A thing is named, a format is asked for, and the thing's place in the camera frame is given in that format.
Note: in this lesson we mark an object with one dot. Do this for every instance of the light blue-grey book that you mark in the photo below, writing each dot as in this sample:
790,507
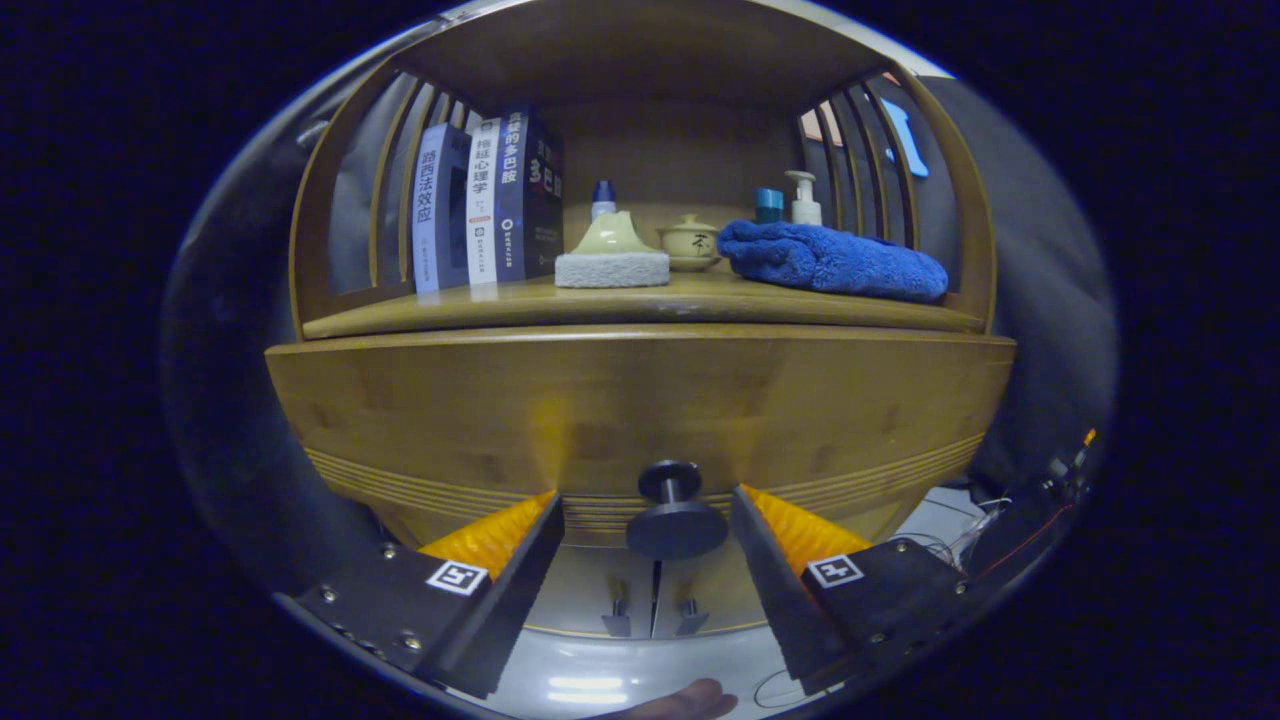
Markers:
435,210

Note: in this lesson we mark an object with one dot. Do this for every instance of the white book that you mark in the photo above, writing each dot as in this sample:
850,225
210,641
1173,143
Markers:
482,200

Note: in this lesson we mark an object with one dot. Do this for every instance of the black device with orange tip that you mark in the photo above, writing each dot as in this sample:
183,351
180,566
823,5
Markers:
1020,530

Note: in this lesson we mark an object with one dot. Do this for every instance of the teal bottle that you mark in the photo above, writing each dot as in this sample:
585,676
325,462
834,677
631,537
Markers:
769,206

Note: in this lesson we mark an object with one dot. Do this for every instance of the wooden drawer with black knob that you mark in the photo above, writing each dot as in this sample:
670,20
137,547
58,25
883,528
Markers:
500,420

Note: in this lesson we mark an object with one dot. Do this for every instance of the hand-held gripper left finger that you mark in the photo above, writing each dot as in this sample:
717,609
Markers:
520,590

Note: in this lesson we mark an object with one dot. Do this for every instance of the white pump bottle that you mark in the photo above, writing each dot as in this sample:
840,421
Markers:
805,205

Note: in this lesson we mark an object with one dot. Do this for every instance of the beige lidded tea cup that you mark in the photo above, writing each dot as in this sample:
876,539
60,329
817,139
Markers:
690,243

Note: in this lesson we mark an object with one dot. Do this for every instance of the folded blue towel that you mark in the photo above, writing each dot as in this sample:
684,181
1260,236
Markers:
830,262

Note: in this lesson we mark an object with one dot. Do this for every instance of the dark blue book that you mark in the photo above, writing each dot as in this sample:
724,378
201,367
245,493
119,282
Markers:
525,200

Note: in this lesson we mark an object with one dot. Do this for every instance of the wooden cabinet door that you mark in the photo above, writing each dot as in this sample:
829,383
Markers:
715,585
590,590

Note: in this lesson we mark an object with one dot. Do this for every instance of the wooden countertop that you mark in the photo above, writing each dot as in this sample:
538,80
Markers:
640,305

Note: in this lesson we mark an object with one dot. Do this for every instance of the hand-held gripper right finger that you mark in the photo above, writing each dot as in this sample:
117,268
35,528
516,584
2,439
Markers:
770,590

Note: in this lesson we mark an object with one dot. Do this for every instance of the wooden cabinet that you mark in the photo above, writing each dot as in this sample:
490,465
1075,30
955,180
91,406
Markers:
650,60

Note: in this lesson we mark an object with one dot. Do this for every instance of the white bottle with blue cap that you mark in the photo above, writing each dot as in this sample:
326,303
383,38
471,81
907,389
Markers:
603,198

